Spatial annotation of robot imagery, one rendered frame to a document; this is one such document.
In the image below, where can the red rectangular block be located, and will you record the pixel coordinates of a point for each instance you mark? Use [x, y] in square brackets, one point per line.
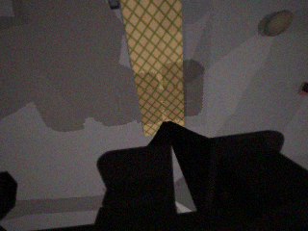
[304, 89]

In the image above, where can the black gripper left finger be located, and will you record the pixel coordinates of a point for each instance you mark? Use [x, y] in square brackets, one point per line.
[152, 160]

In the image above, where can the tan strip with green crosshatch pattern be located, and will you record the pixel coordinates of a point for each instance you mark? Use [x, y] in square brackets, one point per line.
[154, 34]

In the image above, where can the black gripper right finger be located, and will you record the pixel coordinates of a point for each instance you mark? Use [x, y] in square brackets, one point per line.
[198, 156]

